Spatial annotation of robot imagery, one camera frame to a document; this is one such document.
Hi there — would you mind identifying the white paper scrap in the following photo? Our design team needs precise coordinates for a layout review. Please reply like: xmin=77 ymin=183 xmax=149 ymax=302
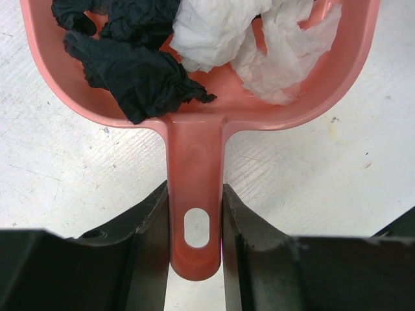
xmin=170 ymin=0 xmax=342 ymax=105

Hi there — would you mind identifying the large black paper scrap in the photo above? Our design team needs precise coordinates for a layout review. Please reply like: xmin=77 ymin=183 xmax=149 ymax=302
xmin=51 ymin=1 xmax=216 ymax=124

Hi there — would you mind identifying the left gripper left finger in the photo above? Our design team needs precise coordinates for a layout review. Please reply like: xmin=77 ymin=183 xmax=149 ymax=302
xmin=1 ymin=183 xmax=169 ymax=310

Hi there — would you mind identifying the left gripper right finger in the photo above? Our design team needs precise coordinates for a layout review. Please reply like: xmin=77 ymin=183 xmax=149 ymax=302
xmin=222 ymin=185 xmax=414 ymax=310

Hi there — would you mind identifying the pink dustpan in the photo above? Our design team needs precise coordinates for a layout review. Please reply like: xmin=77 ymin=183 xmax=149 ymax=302
xmin=21 ymin=1 xmax=380 ymax=281

